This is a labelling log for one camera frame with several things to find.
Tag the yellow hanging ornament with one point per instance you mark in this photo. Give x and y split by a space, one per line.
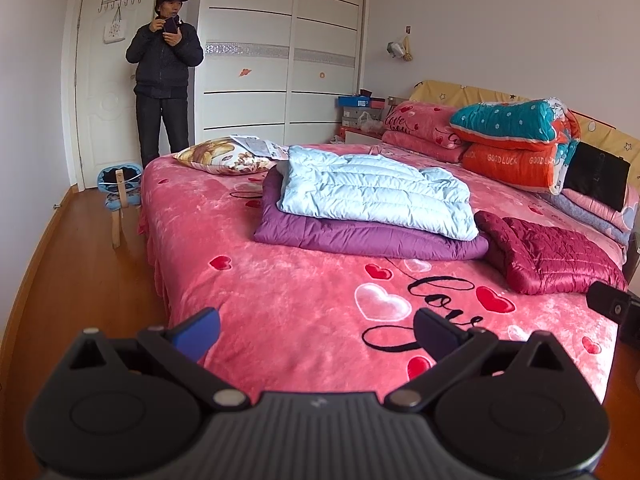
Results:
409 47

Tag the grey shoe box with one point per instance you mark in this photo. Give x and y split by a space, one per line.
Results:
350 117

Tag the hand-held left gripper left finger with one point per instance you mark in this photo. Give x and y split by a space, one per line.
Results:
197 334

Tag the pink heart print bed blanket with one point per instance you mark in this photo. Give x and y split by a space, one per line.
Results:
300 310

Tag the black folded cloth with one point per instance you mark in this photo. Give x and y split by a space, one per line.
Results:
595 175

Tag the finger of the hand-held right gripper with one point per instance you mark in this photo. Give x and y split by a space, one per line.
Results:
607 297

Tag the white panel door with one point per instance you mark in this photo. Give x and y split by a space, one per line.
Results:
100 110

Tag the purple down jacket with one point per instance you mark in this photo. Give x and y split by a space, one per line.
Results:
350 240

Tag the white sliding door wardrobe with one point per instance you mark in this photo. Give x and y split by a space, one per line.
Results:
320 20

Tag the teal polka dot folded quilt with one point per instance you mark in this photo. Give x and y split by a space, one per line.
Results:
500 120

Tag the yellow star print headboard cover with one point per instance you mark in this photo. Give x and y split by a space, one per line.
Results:
475 92

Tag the white plastic bag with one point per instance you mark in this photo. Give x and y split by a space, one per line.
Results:
372 122

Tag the white hanging bag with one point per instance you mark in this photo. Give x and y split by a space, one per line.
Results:
114 30

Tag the pink heart print pillow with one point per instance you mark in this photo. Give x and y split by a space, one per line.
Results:
415 120

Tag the wooden stool blue cushion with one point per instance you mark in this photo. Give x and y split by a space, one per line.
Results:
111 195

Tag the cartoon print pillow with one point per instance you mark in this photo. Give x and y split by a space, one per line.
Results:
220 157

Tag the grey wall fixture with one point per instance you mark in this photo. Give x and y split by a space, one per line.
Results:
395 49

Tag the brown cardboard box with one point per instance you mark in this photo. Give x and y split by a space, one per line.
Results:
399 100

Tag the purple phone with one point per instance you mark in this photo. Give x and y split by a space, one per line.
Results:
172 25

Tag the light blue down jacket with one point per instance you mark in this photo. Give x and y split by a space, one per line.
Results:
370 190

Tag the orange folded quilt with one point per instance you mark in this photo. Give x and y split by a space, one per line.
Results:
505 162

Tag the white printed papers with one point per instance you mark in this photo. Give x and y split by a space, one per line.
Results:
260 147

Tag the maroon down jacket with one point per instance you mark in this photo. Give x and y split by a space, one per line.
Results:
545 255

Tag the lilac folded blanket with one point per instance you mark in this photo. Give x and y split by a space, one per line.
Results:
565 208

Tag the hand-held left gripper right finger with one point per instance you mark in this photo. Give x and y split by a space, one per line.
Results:
435 335

